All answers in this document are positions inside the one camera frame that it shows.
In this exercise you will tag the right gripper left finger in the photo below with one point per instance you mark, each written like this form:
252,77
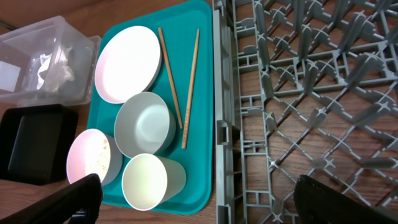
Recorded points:
77,203

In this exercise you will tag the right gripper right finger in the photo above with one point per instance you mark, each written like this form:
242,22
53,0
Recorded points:
317,203

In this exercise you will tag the pink bowl with rice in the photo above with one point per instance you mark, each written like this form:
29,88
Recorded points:
94,152

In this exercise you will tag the white napkin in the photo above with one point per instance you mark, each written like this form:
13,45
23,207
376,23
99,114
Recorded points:
54,70

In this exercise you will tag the grey dishwasher rack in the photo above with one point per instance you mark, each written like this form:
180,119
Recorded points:
304,88

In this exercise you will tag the white paper cup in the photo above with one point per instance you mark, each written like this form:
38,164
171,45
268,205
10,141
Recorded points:
149,180

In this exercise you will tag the black plastic tray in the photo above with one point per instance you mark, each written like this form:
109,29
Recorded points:
35,142

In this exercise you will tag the grey-green bowl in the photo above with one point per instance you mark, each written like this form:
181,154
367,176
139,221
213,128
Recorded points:
144,124

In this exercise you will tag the clear plastic bin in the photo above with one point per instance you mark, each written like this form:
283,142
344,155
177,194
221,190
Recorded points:
20,52

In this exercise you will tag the teal serving tray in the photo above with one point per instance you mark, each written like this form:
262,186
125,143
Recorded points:
186,26

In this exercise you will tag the pink round plate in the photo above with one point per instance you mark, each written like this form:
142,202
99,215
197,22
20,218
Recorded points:
128,64

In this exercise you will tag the left wooden chopstick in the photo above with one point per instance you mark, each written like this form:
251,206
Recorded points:
171,80

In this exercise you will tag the wooden chopstick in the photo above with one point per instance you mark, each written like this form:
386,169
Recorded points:
171,80
190,92

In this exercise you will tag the right wooden chopstick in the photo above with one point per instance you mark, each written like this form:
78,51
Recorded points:
190,92

